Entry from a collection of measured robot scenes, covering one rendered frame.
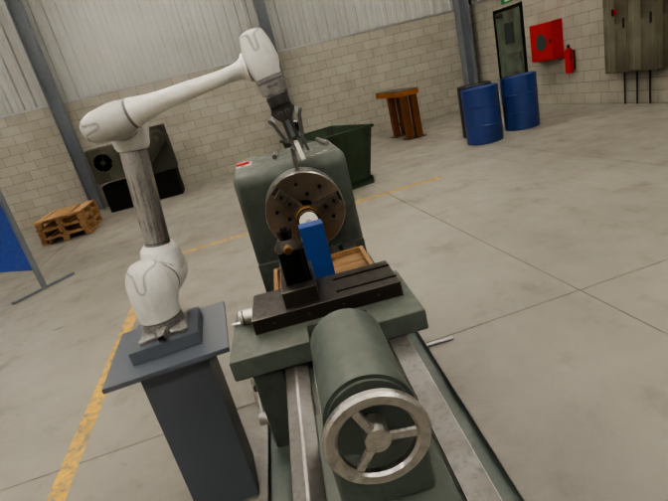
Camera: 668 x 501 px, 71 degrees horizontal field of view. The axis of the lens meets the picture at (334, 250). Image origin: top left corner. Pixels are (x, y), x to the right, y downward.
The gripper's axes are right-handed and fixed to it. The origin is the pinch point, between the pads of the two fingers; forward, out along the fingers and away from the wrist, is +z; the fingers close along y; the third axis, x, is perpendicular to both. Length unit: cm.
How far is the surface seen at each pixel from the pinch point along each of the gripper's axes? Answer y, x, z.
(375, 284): 4, -49, 36
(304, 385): -22, -71, 43
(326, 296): -10, -48, 34
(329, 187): 5.4, 9.7, 18.9
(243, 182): -26.1, 26.3, 6.6
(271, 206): -18.0, 9.8, 16.9
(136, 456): -136, 36, 114
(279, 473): -42, -62, 73
